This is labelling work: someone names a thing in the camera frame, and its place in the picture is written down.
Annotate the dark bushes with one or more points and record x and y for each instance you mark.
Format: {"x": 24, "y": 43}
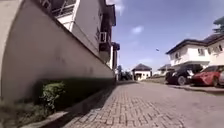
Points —
{"x": 125, "y": 76}

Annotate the small white house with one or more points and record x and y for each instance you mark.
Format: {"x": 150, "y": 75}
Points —
{"x": 142, "y": 75}

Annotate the white multi-storey building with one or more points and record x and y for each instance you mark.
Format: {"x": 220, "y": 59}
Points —
{"x": 86, "y": 16}

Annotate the brick paved road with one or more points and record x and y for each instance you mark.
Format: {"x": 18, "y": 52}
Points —
{"x": 150, "y": 106}

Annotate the black car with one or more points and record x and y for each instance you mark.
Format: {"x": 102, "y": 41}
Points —
{"x": 176, "y": 76}

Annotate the green bush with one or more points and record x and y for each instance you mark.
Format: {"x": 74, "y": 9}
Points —
{"x": 52, "y": 93}

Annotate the concrete kerb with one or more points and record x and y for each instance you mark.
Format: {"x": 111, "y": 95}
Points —
{"x": 66, "y": 112}

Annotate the white house dark roof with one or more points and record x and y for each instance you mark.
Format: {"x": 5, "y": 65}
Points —
{"x": 190, "y": 55}

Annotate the grey concrete pavement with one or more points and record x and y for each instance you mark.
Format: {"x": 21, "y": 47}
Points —
{"x": 200, "y": 88}

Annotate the red car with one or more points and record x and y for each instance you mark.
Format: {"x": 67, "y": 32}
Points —
{"x": 205, "y": 78}

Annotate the grass strip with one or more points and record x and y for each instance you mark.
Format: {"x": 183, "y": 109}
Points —
{"x": 20, "y": 113}

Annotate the pale vehicle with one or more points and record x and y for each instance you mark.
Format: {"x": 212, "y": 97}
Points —
{"x": 222, "y": 80}

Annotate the tree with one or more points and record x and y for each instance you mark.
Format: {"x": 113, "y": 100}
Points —
{"x": 220, "y": 25}

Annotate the tall grey wall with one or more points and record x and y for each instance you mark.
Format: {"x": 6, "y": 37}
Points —
{"x": 50, "y": 53}

